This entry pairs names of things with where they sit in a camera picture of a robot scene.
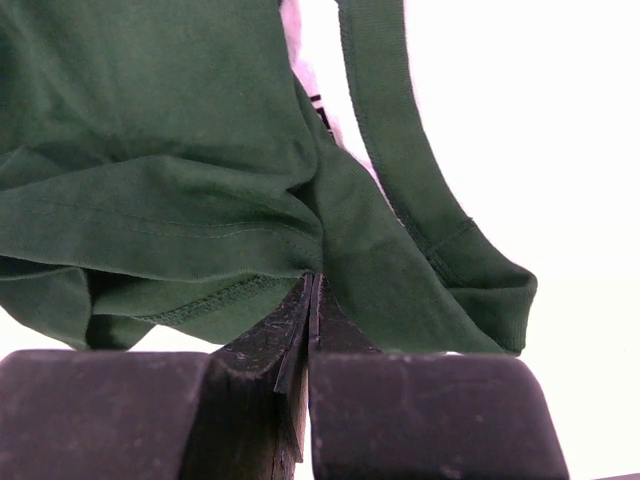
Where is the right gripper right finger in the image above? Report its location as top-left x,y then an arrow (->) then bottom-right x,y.
309,276 -> 569,479

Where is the white green raglan t-shirt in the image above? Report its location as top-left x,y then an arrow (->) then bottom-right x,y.
1,1 -> 537,355

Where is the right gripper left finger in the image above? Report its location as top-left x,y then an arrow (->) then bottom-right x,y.
1,276 -> 313,480

